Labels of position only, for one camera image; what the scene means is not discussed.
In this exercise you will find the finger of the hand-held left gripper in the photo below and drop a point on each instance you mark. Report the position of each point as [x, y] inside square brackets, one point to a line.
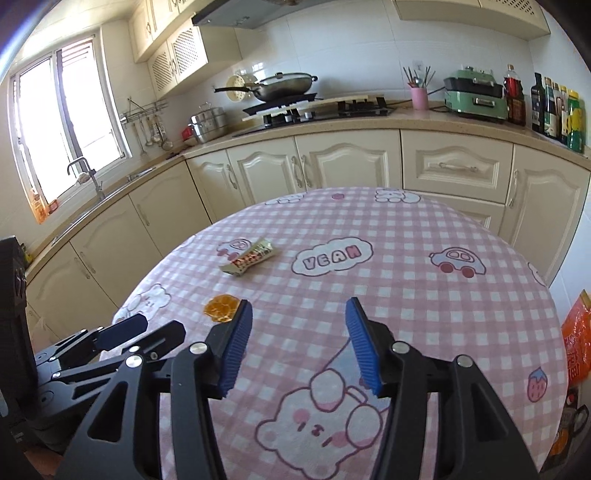
[124, 330]
[159, 339]

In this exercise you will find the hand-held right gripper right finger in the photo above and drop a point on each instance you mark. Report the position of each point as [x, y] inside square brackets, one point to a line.
[364, 346]

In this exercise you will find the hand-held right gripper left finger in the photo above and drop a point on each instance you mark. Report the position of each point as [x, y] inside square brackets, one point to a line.
[235, 350]

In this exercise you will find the orange candy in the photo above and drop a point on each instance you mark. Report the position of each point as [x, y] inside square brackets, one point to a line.
[220, 308]

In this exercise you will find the pink checked tablecloth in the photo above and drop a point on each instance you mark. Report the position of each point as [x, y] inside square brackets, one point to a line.
[392, 286]

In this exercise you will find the orange packet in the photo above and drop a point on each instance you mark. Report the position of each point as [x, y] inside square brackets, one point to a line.
[39, 205]

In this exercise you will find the steel faucet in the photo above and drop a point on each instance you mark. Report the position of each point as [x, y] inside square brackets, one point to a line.
[85, 177]

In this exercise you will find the steel sink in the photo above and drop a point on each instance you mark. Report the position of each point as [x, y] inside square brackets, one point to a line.
[138, 174]

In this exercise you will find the kitchen window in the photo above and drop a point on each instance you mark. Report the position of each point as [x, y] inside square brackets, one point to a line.
[41, 129]

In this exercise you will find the cream lower kitchen cabinets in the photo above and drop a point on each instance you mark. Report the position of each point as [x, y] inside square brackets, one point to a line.
[351, 157]

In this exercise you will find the row of hanging kitchen utensils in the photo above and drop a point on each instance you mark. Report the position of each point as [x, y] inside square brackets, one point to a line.
[150, 131]

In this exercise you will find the red container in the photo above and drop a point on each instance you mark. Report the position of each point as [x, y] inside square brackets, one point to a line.
[186, 134]

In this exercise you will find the orange plastic bag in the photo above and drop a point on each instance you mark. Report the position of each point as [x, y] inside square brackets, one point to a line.
[579, 341]

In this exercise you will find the stainless steamer pot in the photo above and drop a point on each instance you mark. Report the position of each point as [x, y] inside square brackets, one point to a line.
[207, 122]

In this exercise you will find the beige kitchen countertop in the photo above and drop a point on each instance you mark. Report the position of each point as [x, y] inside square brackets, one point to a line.
[434, 121]

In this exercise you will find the black gas stove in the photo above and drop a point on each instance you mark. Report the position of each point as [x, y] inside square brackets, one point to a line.
[323, 113]

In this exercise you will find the pink utensil holder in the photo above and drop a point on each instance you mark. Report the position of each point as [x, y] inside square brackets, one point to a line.
[419, 98]

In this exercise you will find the pale yellow colander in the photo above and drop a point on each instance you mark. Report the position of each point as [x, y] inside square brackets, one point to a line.
[238, 87]

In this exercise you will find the bundle of chopsticks and spoons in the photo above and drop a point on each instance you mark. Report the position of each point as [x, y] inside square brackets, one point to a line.
[418, 78]

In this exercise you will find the green electric cooker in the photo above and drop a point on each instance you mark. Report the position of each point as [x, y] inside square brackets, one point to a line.
[473, 92]

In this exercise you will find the cream upper cabinets with lattice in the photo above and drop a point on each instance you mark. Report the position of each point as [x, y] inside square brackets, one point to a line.
[171, 50]

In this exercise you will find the large red liquid bottle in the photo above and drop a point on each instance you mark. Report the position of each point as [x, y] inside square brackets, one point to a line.
[515, 99]

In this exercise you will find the dark olive oil bottle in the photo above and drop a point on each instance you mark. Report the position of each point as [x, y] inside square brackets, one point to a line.
[538, 104]

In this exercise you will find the dark sauce bottle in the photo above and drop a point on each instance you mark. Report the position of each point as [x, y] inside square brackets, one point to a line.
[562, 115]
[551, 110]

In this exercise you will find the green and yellow bottle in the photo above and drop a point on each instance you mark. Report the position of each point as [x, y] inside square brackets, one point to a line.
[574, 120]

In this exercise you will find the grey range hood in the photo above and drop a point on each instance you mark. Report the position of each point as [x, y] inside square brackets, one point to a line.
[240, 11]

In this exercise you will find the plain cream upper cabinet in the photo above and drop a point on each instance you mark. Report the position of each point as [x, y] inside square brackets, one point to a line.
[475, 16]

